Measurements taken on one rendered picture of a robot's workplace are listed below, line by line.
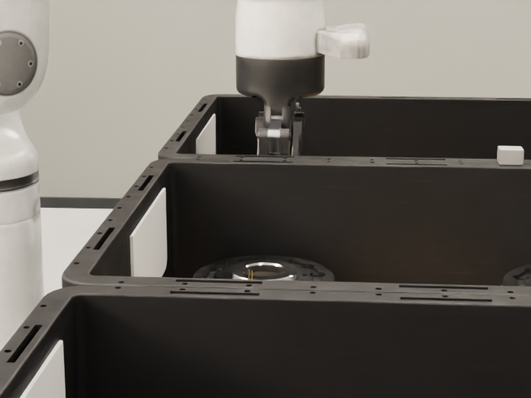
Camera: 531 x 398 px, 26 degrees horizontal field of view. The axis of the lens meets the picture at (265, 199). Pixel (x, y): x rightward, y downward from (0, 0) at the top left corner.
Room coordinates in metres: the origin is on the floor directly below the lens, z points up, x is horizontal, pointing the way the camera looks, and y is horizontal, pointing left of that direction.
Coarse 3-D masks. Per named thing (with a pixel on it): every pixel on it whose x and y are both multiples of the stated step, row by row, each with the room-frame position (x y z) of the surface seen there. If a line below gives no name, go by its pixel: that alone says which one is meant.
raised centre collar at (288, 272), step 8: (240, 264) 0.79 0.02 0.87; (248, 264) 0.79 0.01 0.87; (256, 264) 0.79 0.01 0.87; (264, 264) 0.79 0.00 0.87; (272, 264) 0.79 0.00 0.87; (280, 264) 0.79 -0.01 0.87; (288, 264) 0.79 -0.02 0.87; (232, 272) 0.77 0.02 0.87; (240, 272) 0.77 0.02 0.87; (280, 272) 0.79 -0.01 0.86; (288, 272) 0.77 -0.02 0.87; (296, 272) 0.77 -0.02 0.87
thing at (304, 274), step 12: (216, 264) 0.80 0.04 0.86; (228, 264) 0.81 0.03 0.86; (300, 264) 0.81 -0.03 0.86; (312, 264) 0.80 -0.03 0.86; (204, 276) 0.78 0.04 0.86; (216, 276) 0.78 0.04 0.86; (228, 276) 0.78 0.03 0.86; (300, 276) 0.78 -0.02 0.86; (312, 276) 0.78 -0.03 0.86; (324, 276) 0.78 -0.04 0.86
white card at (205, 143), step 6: (210, 120) 1.08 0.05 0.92; (210, 126) 1.07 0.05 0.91; (204, 132) 1.03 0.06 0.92; (210, 132) 1.07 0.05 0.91; (198, 138) 0.99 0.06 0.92; (204, 138) 1.03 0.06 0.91; (210, 138) 1.07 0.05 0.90; (198, 144) 0.99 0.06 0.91; (204, 144) 1.03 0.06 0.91; (210, 144) 1.07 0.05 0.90; (198, 150) 0.99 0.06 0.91; (204, 150) 1.03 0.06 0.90; (210, 150) 1.07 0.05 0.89
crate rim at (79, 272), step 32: (160, 160) 0.85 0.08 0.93; (192, 160) 0.85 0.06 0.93; (224, 160) 0.85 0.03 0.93; (256, 160) 0.85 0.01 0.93; (288, 160) 0.85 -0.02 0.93; (320, 160) 0.85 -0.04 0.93; (128, 192) 0.75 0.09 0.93; (128, 224) 0.68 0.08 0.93; (96, 256) 0.61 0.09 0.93; (256, 288) 0.55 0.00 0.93; (288, 288) 0.55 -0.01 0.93; (320, 288) 0.55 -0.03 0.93; (352, 288) 0.55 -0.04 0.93; (384, 288) 0.55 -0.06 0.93; (416, 288) 0.55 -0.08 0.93; (448, 288) 0.55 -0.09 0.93; (480, 288) 0.56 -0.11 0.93; (512, 288) 0.55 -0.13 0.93
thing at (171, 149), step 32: (224, 96) 1.14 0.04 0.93; (320, 96) 1.14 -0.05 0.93; (352, 96) 1.14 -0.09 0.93; (384, 96) 1.14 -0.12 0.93; (416, 96) 1.14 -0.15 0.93; (192, 128) 0.98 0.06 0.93; (352, 160) 0.85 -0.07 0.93; (384, 160) 0.85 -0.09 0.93; (416, 160) 0.85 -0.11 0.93; (448, 160) 0.85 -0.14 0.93; (480, 160) 0.85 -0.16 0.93
